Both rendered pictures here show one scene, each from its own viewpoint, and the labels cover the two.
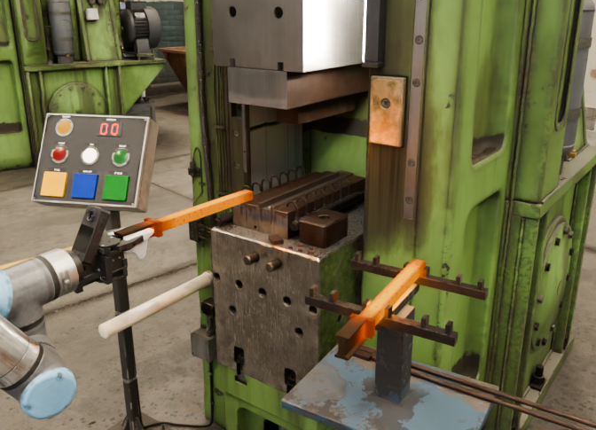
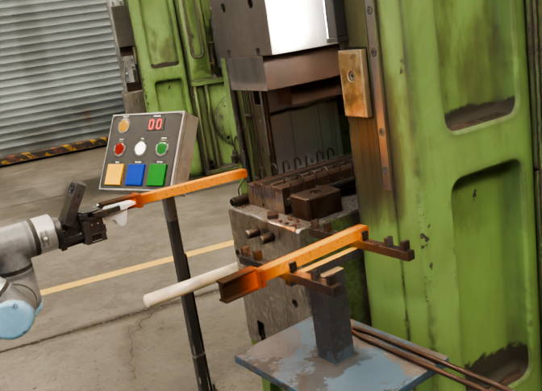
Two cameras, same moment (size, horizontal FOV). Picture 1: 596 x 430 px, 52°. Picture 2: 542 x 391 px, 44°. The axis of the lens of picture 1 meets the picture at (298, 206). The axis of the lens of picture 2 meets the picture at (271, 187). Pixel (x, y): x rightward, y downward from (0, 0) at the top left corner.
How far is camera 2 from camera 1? 0.68 m
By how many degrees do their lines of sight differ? 23
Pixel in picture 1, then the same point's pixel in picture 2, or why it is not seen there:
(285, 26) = (255, 14)
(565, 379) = not seen: outside the picture
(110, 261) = (88, 225)
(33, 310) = (17, 259)
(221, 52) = (221, 46)
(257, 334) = (269, 308)
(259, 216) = (264, 194)
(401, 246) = (386, 218)
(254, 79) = (243, 66)
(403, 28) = (356, 2)
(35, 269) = (19, 228)
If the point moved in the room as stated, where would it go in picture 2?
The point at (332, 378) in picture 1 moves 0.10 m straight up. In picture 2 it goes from (290, 340) to (285, 302)
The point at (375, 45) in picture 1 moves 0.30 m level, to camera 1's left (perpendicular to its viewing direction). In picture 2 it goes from (333, 21) to (225, 36)
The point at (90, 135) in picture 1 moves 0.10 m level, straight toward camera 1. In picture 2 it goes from (142, 131) to (135, 135)
